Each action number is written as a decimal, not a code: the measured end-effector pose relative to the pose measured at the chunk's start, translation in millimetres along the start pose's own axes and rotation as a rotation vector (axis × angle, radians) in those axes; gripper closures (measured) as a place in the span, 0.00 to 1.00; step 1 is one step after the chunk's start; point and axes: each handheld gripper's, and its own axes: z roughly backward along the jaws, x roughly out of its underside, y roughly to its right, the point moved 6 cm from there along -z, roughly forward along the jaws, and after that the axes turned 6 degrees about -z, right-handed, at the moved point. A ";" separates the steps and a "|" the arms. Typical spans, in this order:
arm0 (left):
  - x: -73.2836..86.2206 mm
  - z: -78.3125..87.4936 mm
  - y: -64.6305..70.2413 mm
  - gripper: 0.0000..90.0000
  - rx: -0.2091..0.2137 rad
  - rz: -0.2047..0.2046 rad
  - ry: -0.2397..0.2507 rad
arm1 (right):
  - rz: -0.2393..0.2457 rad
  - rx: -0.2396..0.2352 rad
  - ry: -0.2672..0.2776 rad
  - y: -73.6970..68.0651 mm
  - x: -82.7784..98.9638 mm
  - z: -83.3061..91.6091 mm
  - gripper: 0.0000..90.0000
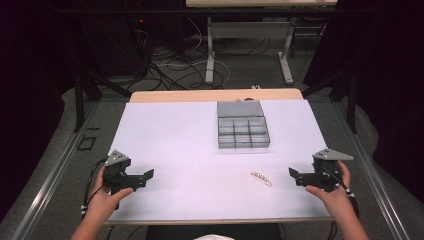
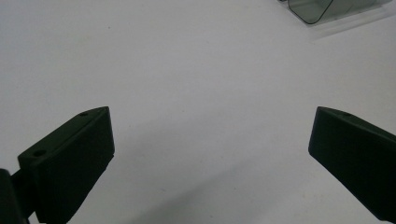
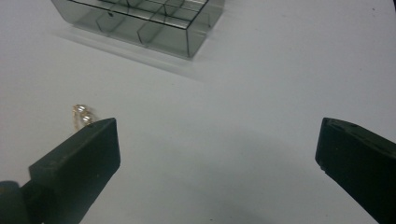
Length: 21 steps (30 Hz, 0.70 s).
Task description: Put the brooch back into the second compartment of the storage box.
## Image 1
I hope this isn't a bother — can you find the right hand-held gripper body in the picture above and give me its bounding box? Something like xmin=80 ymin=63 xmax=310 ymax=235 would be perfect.
xmin=311 ymin=147 xmax=355 ymax=193

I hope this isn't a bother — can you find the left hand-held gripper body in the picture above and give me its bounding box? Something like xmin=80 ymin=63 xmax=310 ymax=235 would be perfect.
xmin=102 ymin=149 xmax=138 ymax=196

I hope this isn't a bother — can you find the person's right hand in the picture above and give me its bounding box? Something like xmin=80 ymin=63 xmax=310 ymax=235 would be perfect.
xmin=305 ymin=160 xmax=353 ymax=219

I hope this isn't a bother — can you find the person's left hand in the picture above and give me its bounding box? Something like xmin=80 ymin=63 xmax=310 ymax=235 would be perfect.
xmin=85 ymin=166 xmax=135 ymax=224

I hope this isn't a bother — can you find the white table cover sheet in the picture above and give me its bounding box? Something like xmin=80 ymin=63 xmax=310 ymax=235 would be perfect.
xmin=107 ymin=99 xmax=334 ymax=222

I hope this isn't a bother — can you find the grey compartment box with lid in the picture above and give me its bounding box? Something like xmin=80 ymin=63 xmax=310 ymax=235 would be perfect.
xmin=216 ymin=100 xmax=271 ymax=150

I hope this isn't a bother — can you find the black metal stand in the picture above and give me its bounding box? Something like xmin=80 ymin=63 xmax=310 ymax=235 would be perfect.
xmin=73 ymin=64 xmax=133 ymax=133
xmin=301 ymin=68 xmax=360 ymax=135

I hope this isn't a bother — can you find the person's dark and white clothing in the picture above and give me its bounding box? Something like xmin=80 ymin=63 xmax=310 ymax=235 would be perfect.
xmin=145 ymin=223 xmax=284 ymax=240

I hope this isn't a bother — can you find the dark curtain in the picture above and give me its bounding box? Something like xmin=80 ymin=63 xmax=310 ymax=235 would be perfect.
xmin=0 ymin=0 xmax=81 ymax=224
xmin=303 ymin=0 xmax=424 ymax=204

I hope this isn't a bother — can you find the black cabinet with red light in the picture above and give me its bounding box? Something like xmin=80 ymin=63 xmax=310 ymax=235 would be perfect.
xmin=79 ymin=13 xmax=152 ymax=77

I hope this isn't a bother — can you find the desk with white legs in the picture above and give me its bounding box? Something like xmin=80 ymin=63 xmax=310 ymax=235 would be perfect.
xmin=185 ymin=0 xmax=339 ymax=86

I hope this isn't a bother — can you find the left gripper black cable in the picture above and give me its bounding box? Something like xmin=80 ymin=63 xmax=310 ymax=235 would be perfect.
xmin=81 ymin=157 xmax=110 ymax=218

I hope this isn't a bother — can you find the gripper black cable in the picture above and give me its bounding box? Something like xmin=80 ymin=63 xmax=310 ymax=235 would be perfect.
xmin=320 ymin=166 xmax=362 ymax=221
xmin=81 ymin=157 xmax=110 ymax=218

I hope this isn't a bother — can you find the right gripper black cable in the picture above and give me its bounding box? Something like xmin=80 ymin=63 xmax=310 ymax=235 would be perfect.
xmin=320 ymin=166 xmax=362 ymax=221

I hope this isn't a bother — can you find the aluminium floor rail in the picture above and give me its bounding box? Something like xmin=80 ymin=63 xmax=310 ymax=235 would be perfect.
xmin=11 ymin=101 xmax=102 ymax=240
xmin=332 ymin=99 xmax=412 ymax=240

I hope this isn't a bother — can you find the bundle of black floor cables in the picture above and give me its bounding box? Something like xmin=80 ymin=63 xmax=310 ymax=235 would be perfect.
xmin=133 ymin=28 xmax=234 ymax=92

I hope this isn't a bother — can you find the white floor cable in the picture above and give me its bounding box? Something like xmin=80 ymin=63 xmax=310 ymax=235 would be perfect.
xmin=155 ymin=16 xmax=232 ymax=88

